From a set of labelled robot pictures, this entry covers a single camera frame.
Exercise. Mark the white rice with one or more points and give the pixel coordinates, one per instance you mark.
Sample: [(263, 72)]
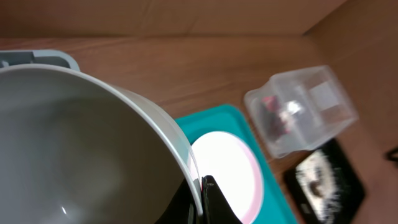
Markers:
[(317, 167)]

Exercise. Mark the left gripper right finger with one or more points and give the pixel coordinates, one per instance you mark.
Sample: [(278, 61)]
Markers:
[(216, 209)]

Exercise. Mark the grey dish rack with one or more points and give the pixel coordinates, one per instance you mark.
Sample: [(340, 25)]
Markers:
[(44, 56)]

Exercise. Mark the white tissue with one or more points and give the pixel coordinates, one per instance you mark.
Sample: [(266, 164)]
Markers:
[(289, 113)]

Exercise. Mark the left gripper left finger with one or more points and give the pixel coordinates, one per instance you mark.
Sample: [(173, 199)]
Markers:
[(181, 209)]

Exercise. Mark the grey bowl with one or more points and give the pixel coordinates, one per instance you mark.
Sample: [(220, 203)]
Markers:
[(75, 149)]

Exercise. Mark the black tray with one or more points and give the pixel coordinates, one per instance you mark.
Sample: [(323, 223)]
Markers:
[(351, 190)]

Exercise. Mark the red snack wrapper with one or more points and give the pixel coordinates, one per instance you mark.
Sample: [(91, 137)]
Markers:
[(275, 119)]

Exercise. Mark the brown food piece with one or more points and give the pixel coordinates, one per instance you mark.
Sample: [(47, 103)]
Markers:
[(316, 188)]

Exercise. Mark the large white plate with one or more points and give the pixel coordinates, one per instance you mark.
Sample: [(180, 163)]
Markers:
[(236, 170)]

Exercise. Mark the clear plastic bin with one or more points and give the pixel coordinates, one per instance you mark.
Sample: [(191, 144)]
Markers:
[(328, 109)]

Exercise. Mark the teal plastic tray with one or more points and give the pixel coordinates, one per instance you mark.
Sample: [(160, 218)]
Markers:
[(275, 208)]

